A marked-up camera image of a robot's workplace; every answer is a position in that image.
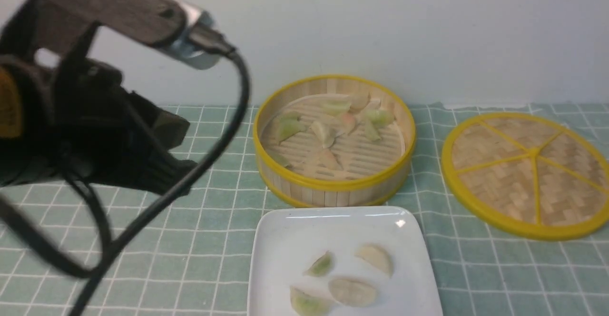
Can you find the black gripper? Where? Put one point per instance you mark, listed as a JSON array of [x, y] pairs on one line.
[[82, 130]]

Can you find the white dumpling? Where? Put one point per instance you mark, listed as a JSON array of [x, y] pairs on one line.
[[376, 256], [352, 292]]

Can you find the white square plate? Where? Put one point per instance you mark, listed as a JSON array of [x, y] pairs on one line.
[[288, 241]]

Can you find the green dumpling on plate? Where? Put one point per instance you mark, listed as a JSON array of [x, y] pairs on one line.
[[309, 305]]

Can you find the white dumpling on plate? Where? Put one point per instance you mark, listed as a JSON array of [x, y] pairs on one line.
[[352, 292]]

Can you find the green checked tablecloth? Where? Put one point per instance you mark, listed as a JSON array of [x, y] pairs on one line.
[[194, 259]]

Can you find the pale dumpling steamer centre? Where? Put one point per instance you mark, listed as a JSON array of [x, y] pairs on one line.
[[324, 133]]

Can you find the pale dumpling steamer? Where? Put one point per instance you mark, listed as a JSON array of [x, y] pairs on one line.
[[324, 133], [354, 102]]

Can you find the bamboo steamer basket yellow rim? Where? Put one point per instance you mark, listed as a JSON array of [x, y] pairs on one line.
[[354, 171]]

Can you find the pale dumpling steamer top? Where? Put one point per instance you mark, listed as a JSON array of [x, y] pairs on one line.
[[354, 102]]

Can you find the pink dumpling steamer centre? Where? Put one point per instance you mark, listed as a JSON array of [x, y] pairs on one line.
[[348, 123]]

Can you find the woven bamboo steamer lid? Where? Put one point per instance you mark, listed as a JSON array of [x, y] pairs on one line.
[[527, 175]]

